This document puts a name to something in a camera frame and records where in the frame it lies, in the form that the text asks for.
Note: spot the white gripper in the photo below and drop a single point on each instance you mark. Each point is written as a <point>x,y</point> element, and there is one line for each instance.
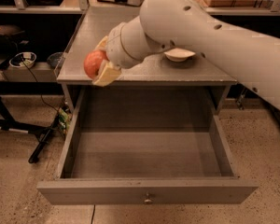
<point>116,48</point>

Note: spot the red apple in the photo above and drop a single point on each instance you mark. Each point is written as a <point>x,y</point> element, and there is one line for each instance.
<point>93,61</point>

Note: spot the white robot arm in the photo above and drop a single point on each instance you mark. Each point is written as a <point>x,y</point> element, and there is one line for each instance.
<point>251,58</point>

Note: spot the grey cabinet with counter top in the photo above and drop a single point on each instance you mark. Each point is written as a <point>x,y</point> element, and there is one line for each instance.
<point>154,70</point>

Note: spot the open grey top drawer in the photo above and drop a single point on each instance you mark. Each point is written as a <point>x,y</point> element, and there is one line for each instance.
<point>125,143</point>

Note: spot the metal drawer knob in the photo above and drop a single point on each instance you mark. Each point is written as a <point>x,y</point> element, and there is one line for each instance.
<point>148,199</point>

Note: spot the dark bowl on shelf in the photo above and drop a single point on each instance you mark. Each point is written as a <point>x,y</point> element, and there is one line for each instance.
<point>55,59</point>

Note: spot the white paper bowl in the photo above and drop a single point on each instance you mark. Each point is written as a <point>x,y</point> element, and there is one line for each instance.
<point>178,55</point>

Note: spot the white bowl on shelf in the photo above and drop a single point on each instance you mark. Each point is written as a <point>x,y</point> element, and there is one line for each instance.
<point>23,60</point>

